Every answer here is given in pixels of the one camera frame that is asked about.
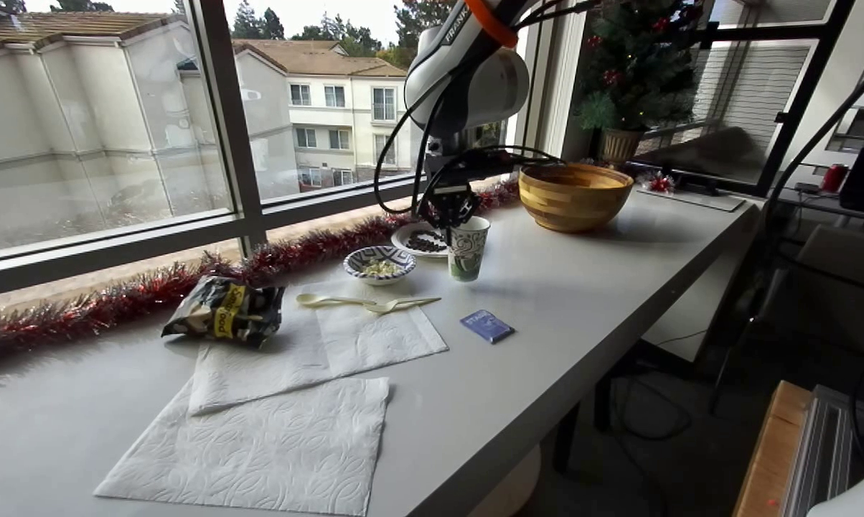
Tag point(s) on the wooden box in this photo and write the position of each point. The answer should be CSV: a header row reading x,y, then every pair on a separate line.
x,y
769,450

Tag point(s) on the small Christmas tree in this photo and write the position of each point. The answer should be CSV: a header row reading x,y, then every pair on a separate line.
x,y
634,68

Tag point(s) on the grey metal rail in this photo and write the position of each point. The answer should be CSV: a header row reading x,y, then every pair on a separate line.
x,y
821,460

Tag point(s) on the red cup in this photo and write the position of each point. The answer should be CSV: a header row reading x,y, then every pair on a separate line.
x,y
834,180

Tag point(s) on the crumpled snack bag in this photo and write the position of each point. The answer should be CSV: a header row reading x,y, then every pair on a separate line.
x,y
224,312

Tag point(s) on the large white paper towel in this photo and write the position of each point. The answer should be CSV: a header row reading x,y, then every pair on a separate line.
x,y
258,450

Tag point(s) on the red ornament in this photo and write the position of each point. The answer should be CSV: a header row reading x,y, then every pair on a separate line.
x,y
660,183

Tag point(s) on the red tinsel garland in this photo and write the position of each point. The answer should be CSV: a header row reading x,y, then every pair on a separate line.
x,y
86,312

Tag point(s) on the yellow wooden bowl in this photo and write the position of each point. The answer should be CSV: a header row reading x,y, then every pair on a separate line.
x,y
574,196

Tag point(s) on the dark window frame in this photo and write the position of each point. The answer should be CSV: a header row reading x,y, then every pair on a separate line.
x,y
230,126

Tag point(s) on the patterned paper cup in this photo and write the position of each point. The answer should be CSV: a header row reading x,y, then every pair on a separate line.
x,y
468,253

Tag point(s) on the dark chair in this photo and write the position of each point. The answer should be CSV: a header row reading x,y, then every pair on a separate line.
x,y
821,296

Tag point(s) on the white plate with dark food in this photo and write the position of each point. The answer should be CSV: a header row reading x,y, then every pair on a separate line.
x,y
418,240

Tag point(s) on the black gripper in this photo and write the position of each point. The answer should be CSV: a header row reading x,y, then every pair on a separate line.
x,y
449,161

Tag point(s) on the small patterned bowl with snacks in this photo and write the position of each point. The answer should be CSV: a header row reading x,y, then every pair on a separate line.
x,y
380,265

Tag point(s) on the white plastic object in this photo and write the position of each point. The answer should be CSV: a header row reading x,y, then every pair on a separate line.
x,y
855,498

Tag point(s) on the smooth white paper napkin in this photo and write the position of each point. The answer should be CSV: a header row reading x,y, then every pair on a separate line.
x,y
374,341

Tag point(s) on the flat grey mat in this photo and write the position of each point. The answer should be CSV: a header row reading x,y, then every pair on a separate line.
x,y
697,199

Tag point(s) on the blue packet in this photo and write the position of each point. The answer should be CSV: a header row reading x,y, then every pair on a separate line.
x,y
485,325

